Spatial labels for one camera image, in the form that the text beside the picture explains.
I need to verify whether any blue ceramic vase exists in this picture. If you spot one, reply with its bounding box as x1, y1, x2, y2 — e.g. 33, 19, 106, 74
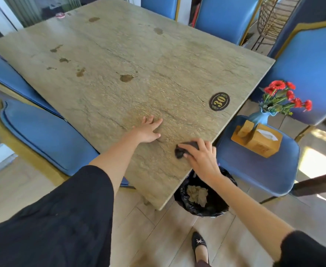
247, 107, 277, 128

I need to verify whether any person's right forearm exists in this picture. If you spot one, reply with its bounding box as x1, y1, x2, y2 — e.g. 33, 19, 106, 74
207, 174, 296, 262

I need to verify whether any black shoe with bow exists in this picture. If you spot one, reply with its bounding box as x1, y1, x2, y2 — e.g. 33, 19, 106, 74
191, 231, 209, 264

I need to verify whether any blue chair with gold frame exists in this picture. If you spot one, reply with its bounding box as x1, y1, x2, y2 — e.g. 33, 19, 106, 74
194, 0, 264, 46
216, 19, 326, 205
140, 0, 181, 21
0, 43, 64, 118
0, 97, 129, 187

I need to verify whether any person's right hand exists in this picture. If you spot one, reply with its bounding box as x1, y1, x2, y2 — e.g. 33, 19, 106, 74
178, 138, 222, 187

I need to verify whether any black left sleeve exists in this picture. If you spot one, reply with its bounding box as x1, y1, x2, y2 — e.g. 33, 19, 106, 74
0, 165, 115, 267

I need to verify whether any dark blue chair back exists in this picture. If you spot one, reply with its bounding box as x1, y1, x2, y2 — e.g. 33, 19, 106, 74
268, 0, 326, 59

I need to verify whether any crumpled brown paper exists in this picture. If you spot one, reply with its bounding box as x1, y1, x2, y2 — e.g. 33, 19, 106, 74
186, 185, 209, 208

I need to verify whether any white tissue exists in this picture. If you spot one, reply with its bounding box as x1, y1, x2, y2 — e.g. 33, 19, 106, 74
256, 129, 279, 141

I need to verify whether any person's left hand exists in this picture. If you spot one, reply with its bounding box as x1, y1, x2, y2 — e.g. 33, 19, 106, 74
132, 116, 163, 144

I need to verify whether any black bag trash bin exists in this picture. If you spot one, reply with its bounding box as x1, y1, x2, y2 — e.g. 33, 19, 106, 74
174, 167, 238, 218

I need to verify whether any red flower bouquet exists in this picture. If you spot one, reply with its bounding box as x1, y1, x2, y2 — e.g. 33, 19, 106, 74
259, 80, 313, 116

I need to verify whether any black sleeve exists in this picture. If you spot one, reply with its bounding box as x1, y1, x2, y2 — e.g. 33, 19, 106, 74
272, 230, 326, 267
0, 165, 115, 267

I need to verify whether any person's left forearm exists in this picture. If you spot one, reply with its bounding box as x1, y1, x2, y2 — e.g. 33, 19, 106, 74
89, 128, 140, 198

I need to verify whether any black cleaning cloth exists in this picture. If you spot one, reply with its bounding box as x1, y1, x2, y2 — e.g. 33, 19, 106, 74
175, 141, 199, 159

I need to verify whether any black right sleeve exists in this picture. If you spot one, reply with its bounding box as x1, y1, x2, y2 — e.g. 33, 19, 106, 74
272, 230, 326, 267

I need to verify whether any wooden tissue box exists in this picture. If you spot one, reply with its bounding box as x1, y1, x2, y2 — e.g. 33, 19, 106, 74
231, 120, 283, 159

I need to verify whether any black oval table sticker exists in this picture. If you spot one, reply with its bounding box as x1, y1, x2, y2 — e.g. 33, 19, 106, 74
209, 92, 230, 112

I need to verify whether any wicker chair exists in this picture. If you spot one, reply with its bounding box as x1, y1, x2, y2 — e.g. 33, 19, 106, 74
252, 0, 303, 51

